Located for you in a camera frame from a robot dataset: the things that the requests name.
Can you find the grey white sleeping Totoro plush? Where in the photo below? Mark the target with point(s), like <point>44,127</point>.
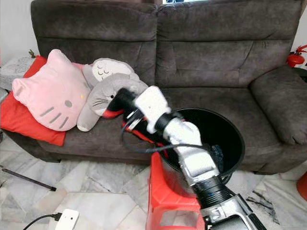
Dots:
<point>108,69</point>

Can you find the red plastic stool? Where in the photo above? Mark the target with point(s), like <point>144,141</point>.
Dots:
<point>172,201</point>

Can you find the black plastic bucket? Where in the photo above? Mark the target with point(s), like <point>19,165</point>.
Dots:
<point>225,139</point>

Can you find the pink cat face pillow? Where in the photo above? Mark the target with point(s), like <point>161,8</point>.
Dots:
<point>50,93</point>

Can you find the dark grey fabric sofa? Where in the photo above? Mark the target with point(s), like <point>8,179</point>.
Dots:
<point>211,57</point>

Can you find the red cushion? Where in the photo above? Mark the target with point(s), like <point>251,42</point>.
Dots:
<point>19,124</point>

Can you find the lace covered side table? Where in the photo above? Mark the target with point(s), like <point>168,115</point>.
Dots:
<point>14,72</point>

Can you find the red fire extinguisher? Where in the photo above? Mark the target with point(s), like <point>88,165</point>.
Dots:
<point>295,60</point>

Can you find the red round container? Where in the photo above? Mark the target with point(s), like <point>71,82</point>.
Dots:
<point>303,187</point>

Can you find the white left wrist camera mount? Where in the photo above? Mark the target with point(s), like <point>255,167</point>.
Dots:
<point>67,220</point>

